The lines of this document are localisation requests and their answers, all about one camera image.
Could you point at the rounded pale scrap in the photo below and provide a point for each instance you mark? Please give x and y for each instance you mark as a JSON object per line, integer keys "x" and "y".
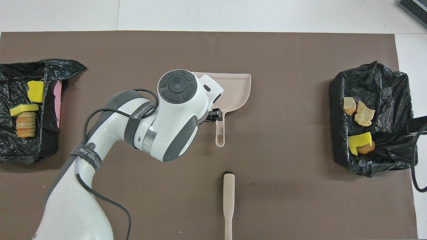
{"x": 349, "y": 106}

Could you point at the yellow green sponge piece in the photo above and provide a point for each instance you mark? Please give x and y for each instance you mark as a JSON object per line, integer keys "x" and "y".
{"x": 23, "y": 109}

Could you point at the notched yellow sponge piece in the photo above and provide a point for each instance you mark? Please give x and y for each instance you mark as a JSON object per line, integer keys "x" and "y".
{"x": 358, "y": 140}

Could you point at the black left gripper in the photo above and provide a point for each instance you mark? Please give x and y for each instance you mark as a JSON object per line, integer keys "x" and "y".
{"x": 215, "y": 115}

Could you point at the pink plastic bin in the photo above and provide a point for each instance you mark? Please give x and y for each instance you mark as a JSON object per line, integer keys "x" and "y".
{"x": 58, "y": 100}

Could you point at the angular pale scrap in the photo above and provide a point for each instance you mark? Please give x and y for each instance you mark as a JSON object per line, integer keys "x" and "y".
{"x": 364, "y": 115}

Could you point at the beige hand brush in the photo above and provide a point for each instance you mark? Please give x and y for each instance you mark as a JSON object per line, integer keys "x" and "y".
{"x": 229, "y": 190}

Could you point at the beige plastic dustpan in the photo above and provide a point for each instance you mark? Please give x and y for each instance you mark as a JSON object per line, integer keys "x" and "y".
{"x": 237, "y": 90}

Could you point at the black plastic trash bag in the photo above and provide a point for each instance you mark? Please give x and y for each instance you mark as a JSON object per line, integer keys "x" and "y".
{"x": 13, "y": 146}
{"x": 393, "y": 100}

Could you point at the brown oval bread piece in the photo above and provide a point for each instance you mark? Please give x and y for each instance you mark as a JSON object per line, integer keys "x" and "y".
{"x": 368, "y": 148}

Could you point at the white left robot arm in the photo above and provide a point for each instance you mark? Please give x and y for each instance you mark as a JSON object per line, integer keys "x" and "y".
{"x": 173, "y": 126}

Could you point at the grey ribbed device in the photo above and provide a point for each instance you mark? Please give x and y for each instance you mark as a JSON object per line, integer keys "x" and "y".
{"x": 415, "y": 8}

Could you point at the striped orange bread piece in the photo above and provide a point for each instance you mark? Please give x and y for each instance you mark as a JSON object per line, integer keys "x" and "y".
{"x": 25, "y": 126}

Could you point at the brown table mat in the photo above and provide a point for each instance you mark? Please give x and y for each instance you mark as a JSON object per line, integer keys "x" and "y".
{"x": 267, "y": 60}

